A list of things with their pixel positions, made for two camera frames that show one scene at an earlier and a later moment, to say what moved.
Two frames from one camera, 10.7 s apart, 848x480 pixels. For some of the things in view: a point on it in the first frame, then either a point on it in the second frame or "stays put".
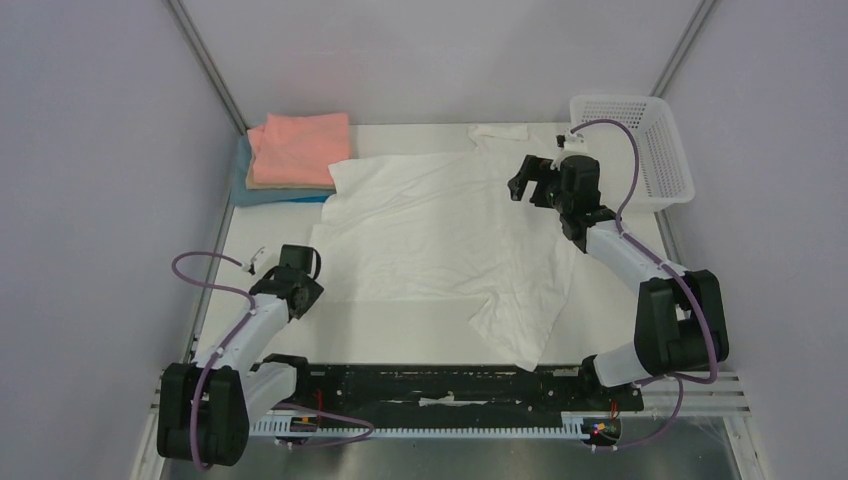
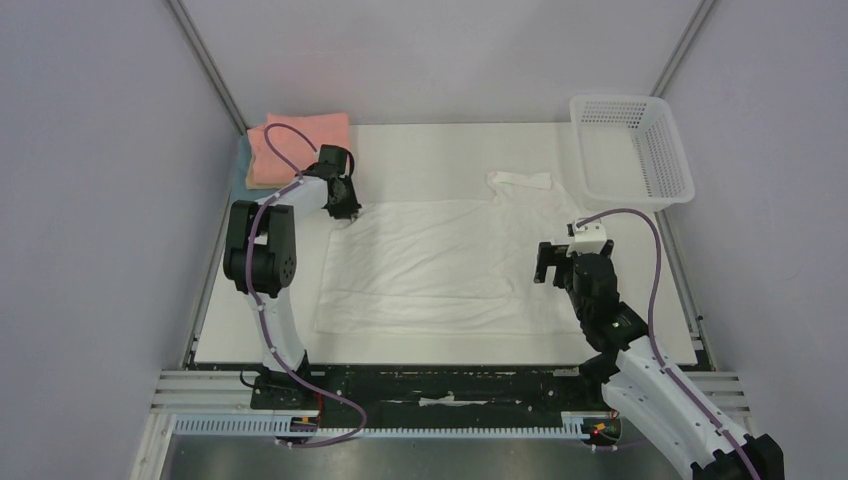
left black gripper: (314, 290) to (351, 208)
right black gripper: (539, 182) to (555, 266)
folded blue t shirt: (242, 196) stays put
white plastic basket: (664, 178) stays put
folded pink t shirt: (297, 149) stays put
